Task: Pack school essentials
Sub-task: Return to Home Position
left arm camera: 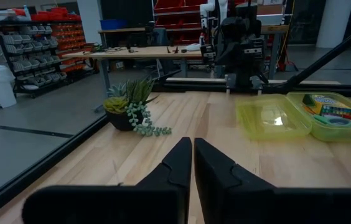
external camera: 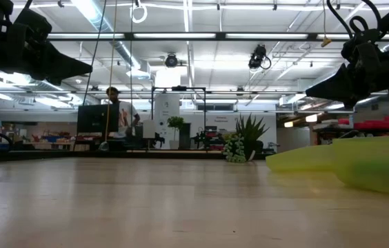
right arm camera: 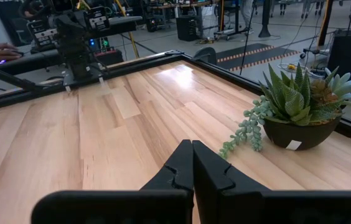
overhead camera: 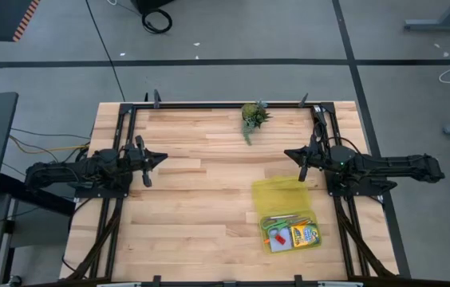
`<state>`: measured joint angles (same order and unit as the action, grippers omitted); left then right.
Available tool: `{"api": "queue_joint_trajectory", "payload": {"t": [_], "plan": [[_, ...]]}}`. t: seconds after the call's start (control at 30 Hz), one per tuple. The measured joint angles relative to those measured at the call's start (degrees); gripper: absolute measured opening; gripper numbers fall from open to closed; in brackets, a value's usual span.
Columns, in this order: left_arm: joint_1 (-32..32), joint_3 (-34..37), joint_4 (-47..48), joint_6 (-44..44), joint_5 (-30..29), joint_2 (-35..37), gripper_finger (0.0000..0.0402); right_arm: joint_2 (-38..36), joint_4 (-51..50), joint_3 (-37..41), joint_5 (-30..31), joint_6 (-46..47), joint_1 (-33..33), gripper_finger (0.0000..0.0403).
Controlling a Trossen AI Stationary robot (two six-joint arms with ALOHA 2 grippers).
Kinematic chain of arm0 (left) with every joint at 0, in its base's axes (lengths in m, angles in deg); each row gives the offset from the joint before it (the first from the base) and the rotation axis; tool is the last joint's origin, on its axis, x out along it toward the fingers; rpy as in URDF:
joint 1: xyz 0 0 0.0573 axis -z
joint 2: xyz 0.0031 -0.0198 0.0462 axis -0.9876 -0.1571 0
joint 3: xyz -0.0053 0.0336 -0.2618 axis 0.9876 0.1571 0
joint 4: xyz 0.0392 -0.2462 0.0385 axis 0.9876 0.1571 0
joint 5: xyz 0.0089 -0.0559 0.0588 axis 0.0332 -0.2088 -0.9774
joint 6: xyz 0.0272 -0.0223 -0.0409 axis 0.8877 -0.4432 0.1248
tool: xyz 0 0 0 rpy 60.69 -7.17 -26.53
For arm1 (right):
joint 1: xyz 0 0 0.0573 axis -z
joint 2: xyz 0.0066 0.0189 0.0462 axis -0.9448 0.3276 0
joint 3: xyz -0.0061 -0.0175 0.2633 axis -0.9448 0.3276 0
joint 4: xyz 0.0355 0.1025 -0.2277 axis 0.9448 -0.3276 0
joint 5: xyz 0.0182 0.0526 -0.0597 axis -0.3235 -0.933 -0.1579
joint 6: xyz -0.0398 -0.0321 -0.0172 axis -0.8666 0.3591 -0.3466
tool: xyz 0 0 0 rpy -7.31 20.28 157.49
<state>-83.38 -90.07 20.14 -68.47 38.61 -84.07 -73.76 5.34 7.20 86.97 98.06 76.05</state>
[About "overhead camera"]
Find yellow transparent pencil case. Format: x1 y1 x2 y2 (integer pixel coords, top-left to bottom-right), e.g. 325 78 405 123
251 177 323 256

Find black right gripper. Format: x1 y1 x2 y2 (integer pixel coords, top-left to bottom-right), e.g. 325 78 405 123
283 142 330 171

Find yellow crayon box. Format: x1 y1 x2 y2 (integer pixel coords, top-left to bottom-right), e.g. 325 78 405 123
289 223 322 250

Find yellow cable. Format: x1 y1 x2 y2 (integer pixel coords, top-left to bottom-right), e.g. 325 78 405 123
8 134 91 155

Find black box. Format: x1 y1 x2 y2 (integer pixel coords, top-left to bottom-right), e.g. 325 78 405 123
130 0 176 15

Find coiled black cable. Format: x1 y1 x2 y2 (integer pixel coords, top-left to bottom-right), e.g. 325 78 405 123
140 7 174 35

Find green-handled scissors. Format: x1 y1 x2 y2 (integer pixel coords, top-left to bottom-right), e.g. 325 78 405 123
260 217 314 241

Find black aluminium table frame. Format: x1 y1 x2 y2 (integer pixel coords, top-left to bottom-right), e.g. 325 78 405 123
61 89 412 287

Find potted succulent plant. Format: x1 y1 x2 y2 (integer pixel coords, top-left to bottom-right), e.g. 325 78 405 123
240 99 273 147

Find long black floor cable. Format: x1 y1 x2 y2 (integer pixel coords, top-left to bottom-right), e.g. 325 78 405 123
85 0 127 103

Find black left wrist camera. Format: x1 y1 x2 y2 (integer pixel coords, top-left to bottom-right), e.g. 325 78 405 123
140 168 154 189

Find orange pencil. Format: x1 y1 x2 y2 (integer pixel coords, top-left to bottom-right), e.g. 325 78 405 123
263 218 314 245

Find white notepad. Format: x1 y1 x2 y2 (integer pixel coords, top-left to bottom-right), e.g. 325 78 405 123
267 226 294 254

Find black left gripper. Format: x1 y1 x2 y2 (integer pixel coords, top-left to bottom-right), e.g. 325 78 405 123
124 135 169 171

